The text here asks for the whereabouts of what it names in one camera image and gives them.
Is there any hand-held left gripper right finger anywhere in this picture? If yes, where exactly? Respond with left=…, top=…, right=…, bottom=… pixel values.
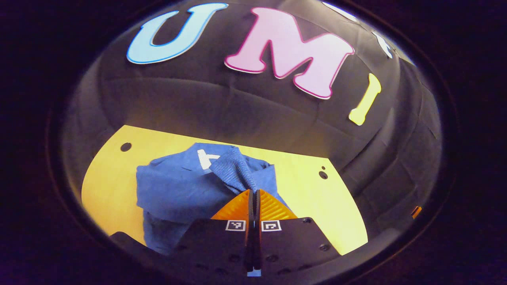
left=254, top=189, right=342, bottom=277

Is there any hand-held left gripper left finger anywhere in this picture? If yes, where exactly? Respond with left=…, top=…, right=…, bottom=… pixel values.
left=170, top=189, right=255, bottom=277

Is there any blue jacket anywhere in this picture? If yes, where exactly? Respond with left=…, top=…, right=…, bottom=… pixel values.
left=136, top=142, right=290, bottom=256

